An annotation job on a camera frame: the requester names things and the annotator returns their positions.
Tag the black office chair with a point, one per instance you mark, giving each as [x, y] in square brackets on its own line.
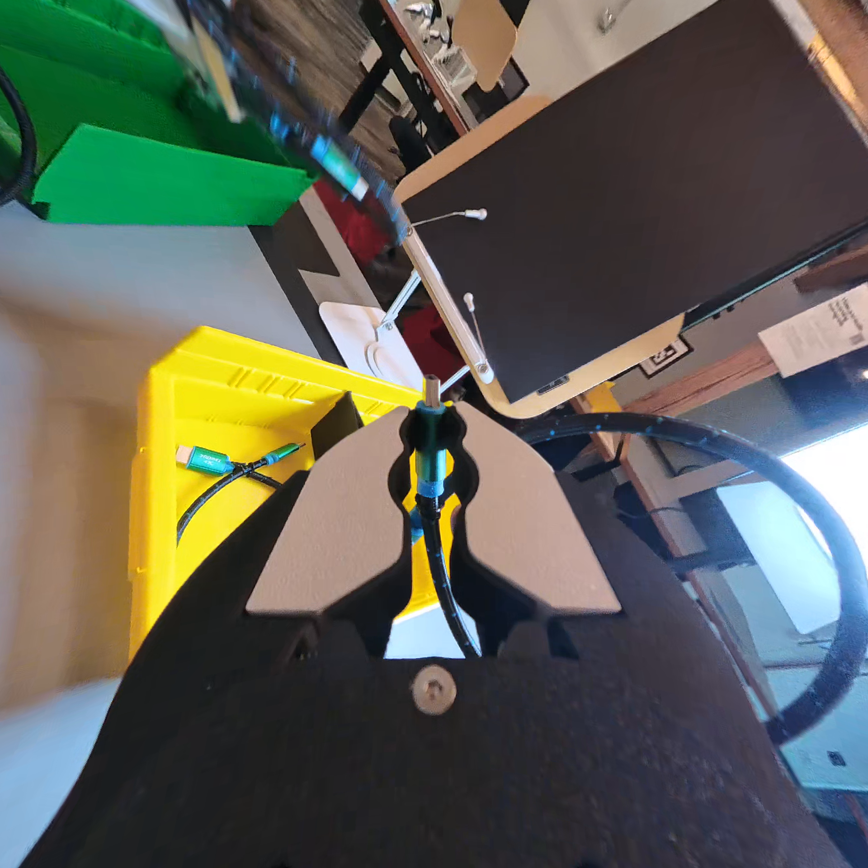
[410, 142]

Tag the printed square marker tag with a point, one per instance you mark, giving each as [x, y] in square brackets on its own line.
[668, 357]

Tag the red object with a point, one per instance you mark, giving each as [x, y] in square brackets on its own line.
[352, 224]

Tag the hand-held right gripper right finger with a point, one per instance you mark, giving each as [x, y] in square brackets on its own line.
[529, 529]

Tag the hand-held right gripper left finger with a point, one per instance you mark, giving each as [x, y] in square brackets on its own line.
[339, 529]

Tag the large yellow plastic bin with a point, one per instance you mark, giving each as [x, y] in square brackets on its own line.
[217, 380]

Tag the white paper sign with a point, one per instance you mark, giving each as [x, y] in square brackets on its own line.
[814, 332]

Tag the green plastic bin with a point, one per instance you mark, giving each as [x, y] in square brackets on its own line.
[169, 176]

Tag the metal board stand white base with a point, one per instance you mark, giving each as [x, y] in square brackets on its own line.
[352, 332]

